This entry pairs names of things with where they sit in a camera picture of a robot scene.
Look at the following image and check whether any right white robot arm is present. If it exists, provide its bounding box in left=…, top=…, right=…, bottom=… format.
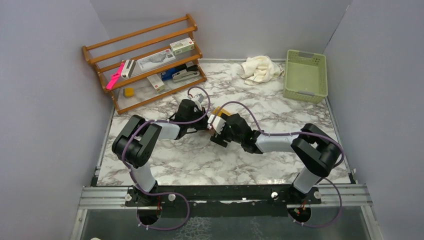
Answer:
left=207, top=114, right=343, bottom=204

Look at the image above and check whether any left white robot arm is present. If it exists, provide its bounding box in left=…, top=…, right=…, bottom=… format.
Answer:
left=111, top=94, right=208, bottom=206

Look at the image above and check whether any grey white stapler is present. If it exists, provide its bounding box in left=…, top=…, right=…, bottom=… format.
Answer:
left=172, top=65, right=200, bottom=83

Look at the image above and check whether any small white red box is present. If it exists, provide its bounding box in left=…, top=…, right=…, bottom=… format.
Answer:
left=146, top=74, right=165, bottom=93

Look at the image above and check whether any blue stapler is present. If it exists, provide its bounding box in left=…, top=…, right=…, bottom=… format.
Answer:
left=160, top=64, right=187, bottom=81

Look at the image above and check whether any long white flat box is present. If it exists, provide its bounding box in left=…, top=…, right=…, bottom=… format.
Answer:
left=137, top=49, right=176, bottom=73

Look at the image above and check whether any yellow sponge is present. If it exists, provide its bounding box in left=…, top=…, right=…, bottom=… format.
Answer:
left=122, top=87, right=135, bottom=98

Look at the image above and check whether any cream white towel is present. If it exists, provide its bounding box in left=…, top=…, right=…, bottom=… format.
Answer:
left=239, top=55, right=285, bottom=86

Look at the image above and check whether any orange wooden rack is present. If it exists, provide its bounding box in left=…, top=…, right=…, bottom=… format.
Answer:
left=82, top=14, right=207, bottom=114

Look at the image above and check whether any white green box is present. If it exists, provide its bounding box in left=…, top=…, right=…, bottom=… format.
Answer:
left=169, top=37, right=195, bottom=56

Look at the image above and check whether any white silver device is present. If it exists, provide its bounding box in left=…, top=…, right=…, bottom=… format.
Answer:
left=120, top=59, right=137, bottom=80

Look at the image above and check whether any pink plastic tool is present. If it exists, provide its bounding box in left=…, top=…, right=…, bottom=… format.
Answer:
left=105, top=61, right=125, bottom=91

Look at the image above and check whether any green plastic basket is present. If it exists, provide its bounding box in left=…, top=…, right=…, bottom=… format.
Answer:
left=283, top=49, right=328, bottom=104

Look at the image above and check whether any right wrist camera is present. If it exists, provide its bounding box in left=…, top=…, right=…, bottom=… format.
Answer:
left=207, top=114, right=226, bottom=134

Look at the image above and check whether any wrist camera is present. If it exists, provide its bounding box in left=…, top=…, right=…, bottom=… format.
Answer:
left=207, top=114, right=226, bottom=134
left=191, top=94, right=205, bottom=109

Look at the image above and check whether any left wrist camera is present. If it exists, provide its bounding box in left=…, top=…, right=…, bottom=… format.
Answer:
left=191, top=94, right=205, bottom=109

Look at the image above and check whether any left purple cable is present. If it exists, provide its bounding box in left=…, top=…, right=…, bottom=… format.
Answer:
left=121, top=86, right=212, bottom=231

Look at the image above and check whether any purple cable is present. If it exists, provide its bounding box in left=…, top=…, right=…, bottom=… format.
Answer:
left=121, top=86, right=212, bottom=231
left=208, top=100, right=346, bottom=229

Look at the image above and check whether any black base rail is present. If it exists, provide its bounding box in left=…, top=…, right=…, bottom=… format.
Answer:
left=124, top=184, right=322, bottom=219

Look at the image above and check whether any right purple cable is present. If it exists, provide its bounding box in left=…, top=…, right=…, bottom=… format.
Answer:
left=208, top=100, right=346, bottom=229

